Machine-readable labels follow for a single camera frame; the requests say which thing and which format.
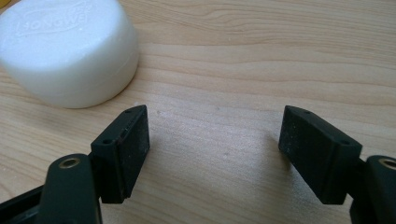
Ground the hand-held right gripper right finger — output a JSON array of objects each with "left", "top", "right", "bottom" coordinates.
[{"left": 277, "top": 105, "right": 363, "bottom": 205}]

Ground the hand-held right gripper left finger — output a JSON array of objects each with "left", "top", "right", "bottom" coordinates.
[{"left": 90, "top": 104, "right": 151, "bottom": 204}]

